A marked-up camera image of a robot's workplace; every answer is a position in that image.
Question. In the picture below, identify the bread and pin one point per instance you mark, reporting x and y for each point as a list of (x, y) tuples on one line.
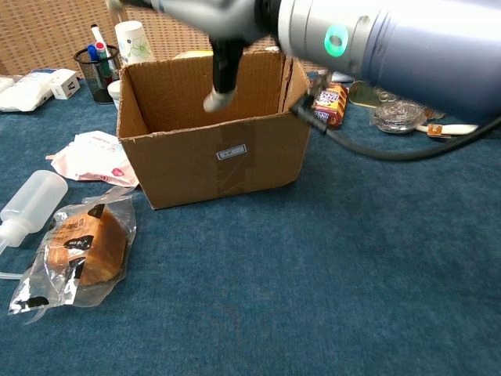
[(94, 250)]

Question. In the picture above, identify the white marker black cap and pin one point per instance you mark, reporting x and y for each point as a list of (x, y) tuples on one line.
[(98, 37)]

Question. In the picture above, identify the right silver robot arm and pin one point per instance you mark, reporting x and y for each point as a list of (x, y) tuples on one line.
[(411, 47)]

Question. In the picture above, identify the stack of paper cups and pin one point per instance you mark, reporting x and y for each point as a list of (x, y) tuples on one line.
[(133, 43)]

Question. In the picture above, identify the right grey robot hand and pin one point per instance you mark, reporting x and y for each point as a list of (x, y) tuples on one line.
[(195, 11)]

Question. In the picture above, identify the brown cardboard box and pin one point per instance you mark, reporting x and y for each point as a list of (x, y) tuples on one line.
[(188, 168)]

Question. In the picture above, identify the woven rattan folding screen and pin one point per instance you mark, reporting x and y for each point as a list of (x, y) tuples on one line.
[(39, 31)]

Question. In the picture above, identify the yellow snack bag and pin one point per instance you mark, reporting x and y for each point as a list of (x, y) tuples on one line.
[(192, 55)]

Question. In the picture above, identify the translucent squeeze wash bottle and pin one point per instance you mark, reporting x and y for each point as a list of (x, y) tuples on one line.
[(35, 199)]

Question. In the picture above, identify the clear pack white pads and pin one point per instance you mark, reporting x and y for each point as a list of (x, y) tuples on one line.
[(4, 84)]

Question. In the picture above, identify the blue marker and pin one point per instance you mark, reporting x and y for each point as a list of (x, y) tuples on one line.
[(92, 53)]

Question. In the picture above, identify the blue felt table cover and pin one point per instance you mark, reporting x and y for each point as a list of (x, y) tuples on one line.
[(274, 274)]

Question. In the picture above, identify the gold meat tin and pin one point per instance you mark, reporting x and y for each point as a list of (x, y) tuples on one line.
[(364, 96)]

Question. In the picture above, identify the pink wet wipes pack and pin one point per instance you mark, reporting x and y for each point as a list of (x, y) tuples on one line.
[(90, 156)]

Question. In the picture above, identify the brown cookie pack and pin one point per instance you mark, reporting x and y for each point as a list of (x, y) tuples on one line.
[(332, 105)]

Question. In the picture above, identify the small white jar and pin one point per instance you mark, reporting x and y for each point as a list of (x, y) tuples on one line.
[(113, 92)]

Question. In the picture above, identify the small white box black print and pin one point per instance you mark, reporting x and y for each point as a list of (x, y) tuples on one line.
[(64, 84)]

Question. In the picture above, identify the white bag blue print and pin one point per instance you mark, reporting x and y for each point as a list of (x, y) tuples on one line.
[(23, 94)]

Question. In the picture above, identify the red capped marker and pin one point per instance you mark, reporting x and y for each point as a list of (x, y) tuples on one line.
[(102, 49)]

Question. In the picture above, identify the black mesh pen holder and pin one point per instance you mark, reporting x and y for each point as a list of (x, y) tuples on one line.
[(98, 84)]

